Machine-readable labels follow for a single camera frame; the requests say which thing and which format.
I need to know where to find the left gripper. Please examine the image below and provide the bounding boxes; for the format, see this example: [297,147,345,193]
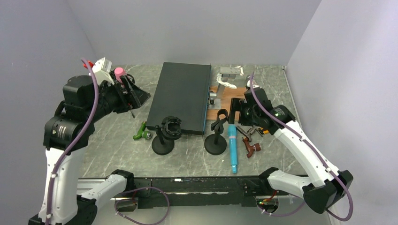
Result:
[86,74,151,122]

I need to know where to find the blue microphone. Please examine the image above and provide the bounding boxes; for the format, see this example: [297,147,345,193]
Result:
[228,124,238,174]

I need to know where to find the pink microphone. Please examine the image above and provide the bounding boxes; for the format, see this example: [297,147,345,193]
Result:
[114,67,127,83]

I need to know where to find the black clip microphone stand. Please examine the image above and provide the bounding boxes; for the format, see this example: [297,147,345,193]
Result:
[204,109,228,155]

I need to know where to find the black shock mount stand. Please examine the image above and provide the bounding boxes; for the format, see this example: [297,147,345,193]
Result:
[152,116,182,155]

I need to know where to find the silver mesh glitter microphone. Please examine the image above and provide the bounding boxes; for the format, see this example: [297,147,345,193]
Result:
[245,75,250,90]

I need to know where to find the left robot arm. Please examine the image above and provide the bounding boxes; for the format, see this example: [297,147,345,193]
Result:
[29,74,151,225]

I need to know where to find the black tripod microphone stand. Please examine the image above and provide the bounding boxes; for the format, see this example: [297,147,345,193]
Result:
[123,75,136,118]

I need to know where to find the wooden board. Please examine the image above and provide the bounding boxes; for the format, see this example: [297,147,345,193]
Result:
[206,87,246,120]

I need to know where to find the grey metal pipe fitting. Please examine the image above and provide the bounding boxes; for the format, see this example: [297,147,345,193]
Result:
[236,126,264,142]

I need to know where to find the green pipe fitting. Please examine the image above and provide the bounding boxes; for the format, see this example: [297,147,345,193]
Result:
[133,121,153,141]

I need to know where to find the yellow utility knife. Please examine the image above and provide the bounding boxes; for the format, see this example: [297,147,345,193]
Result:
[258,127,269,135]

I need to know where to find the black flat box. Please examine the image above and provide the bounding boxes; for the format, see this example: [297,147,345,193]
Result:
[146,62,212,135]

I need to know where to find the brown pipe fitting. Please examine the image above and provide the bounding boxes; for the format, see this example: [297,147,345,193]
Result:
[242,137,261,158]

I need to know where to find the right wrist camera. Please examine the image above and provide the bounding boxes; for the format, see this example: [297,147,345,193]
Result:
[250,79,260,89]

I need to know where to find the metal bracket fixture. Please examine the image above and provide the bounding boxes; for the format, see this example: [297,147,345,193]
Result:
[208,66,244,109]

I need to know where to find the black base frame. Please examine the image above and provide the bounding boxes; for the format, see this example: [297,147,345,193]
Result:
[116,176,295,209]

